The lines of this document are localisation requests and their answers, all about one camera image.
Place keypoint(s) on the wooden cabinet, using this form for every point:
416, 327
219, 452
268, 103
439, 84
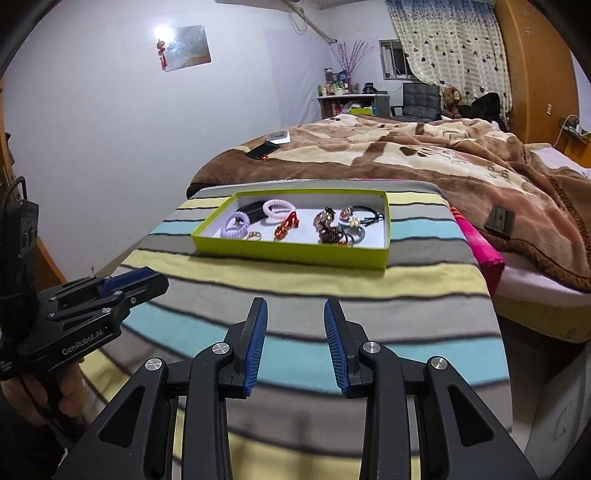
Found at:
48, 263

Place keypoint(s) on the black wallet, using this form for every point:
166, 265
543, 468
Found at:
500, 220

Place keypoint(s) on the person's left forearm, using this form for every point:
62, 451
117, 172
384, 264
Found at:
23, 445

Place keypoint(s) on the yellow bed frame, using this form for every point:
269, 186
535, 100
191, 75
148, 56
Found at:
531, 323

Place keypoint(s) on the black phone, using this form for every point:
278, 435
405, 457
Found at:
262, 151

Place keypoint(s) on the black desk device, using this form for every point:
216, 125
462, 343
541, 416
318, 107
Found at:
368, 87

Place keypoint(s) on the white ceiling pipe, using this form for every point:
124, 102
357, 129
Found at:
318, 30

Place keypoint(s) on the heart print curtain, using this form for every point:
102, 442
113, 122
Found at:
452, 41

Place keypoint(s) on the row of toiletry bottles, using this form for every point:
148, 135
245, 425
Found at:
337, 86

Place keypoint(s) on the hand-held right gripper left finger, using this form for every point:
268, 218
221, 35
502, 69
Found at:
256, 350

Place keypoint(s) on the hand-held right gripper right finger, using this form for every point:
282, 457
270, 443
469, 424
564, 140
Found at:
333, 350

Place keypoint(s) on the black clothing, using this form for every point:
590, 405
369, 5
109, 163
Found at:
482, 107

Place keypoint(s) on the pink flower branches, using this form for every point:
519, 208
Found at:
353, 55

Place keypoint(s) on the person's left hand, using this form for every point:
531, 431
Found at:
27, 397

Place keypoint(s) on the power strip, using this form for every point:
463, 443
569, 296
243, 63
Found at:
572, 127

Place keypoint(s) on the small white box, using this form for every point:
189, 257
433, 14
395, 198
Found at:
278, 137

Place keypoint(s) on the red hair clip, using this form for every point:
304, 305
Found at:
285, 227

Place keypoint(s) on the orange wooden panel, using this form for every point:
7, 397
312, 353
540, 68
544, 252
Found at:
531, 55

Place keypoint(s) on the window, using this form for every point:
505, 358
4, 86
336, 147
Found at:
392, 60

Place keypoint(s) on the brown printed blanket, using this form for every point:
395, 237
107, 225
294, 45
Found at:
392, 152

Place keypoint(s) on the pink cloth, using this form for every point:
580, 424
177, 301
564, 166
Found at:
482, 251

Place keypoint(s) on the green cardboard tray box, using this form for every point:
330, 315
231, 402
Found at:
286, 253

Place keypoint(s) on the silver wall poster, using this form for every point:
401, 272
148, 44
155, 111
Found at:
187, 48

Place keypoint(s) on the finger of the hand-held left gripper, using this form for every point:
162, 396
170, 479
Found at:
124, 279
147, 288

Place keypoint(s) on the black office chair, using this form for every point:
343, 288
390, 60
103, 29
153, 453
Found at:
420, 99

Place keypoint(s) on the black wrist band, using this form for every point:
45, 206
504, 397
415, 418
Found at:
253, 210

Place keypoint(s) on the white desk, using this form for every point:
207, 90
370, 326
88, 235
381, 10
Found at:
339, 104

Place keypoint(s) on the red hanging ornament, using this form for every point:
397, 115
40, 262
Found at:
161, 53

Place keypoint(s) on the brown teddy bear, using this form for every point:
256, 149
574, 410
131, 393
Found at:
451, 99

